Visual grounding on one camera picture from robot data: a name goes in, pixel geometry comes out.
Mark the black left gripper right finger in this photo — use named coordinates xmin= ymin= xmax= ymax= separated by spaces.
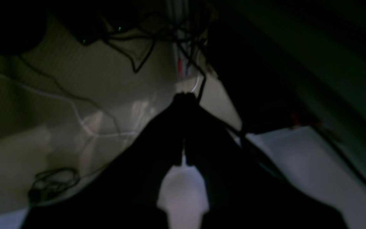
xmin=185 ymin=94 xmax=347 ymax=229

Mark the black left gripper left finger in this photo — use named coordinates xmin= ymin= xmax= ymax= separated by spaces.
xmin=22 ymin=93 xmax=187 ymax=229

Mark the black cable bundle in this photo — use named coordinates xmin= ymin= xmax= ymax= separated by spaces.
xmin=27 ymin=167 xmax=82 ymax=204

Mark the white cable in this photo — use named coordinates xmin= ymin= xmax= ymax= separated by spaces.
xmin=0 ymin=73 xmax=139 ymax=138

